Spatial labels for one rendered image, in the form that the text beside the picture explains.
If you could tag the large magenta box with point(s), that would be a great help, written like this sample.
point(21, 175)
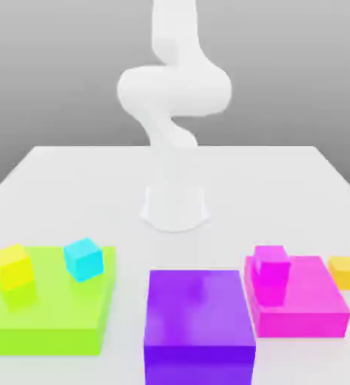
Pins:
point(310, 300)

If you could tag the small magenta cube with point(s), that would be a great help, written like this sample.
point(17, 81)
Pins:
point(272, 276)

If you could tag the small yellow cube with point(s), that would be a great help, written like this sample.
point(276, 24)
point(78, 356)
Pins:
point(13, 267)

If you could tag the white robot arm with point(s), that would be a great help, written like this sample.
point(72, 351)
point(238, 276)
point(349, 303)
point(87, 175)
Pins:
point(174, 93)

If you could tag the small orange cube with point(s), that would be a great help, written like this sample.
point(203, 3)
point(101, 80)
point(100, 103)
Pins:
point(344, 272)

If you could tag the large purple box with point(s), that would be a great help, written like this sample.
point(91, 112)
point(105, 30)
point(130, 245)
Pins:
point(198, 318)

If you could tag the small cyan cube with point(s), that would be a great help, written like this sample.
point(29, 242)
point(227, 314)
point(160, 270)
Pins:
point(84, 260)

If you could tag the large green box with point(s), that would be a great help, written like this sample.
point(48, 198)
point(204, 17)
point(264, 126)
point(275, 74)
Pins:
point(48, 309)

